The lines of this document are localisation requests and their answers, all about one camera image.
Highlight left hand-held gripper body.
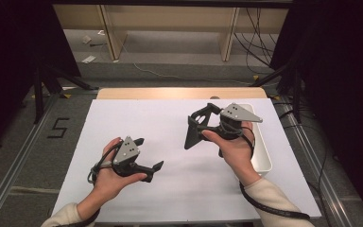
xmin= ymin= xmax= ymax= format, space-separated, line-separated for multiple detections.
xmin=112 ymin=135 xmax=148 ymax=178

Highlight white table mat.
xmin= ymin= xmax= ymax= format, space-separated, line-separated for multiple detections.
xmin=51 ymin=97 xmax=322 ymax=223

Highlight person's left hand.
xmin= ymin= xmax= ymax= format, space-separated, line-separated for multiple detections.
xmin=92 ymin=136 xmax=148 ymax=206

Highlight beige wooden shelf unit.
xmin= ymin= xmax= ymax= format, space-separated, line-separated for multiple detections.
xmin=52 ymin=3 xmax=289 ymax=62

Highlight right hand-held gripper cable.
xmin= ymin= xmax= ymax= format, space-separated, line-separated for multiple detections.
xmin=238 ymin=125 xmax=311 ymax=221

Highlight metal floor rail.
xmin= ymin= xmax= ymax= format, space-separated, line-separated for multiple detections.
xmin=0 ymin=94 xmax=61 ymax=227
xmin=275 ymin=100 xmax=355 ymax=227

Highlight black metal stand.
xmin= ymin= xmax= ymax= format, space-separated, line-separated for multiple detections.
xmin=250 ymin=53 xmax=303 ymax=124
xmin=32 ymin=64 xmax=100 ymax=124

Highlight black floor cables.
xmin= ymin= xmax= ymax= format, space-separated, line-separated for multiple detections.
xmin=278 ymin=100 xmax=332 ymax=227

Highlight white plastic bin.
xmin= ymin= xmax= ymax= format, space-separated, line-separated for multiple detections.
xmin=240 ymin=103 xmax=273 ymax=177

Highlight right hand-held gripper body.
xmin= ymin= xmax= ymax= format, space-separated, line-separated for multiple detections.
xmin=216 ymin=102 xmax=264 ymax=141

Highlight hand-held gripper cable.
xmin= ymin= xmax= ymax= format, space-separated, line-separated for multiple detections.
xmin=238 ymin=125 xmax=311 ymax=221
xmin=53 ymin=140 xmax=124 ymax=227

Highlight black curtain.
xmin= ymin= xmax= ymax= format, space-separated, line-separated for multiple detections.
xmin=0 ymin=0 xmax=81 ymax=155
xmin=268 ymin=0 xmax=363 ymax=218

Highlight person's right hand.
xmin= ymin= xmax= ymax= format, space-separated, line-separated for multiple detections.
xmin=201 ymin=121 xmax=262 ymax=187

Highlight hanging black cables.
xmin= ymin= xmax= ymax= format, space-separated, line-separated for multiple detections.
xmin=234 ymin=8 xmax=280 ymax=75

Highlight white floor cable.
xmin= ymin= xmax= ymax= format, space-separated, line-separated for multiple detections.
xmin=119 ymin=41 xmax=253 ymax=86

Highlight left hand-held gripper cable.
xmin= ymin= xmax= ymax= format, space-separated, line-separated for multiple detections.
xmin=53 ymin=140 xmax=124 ymax=227

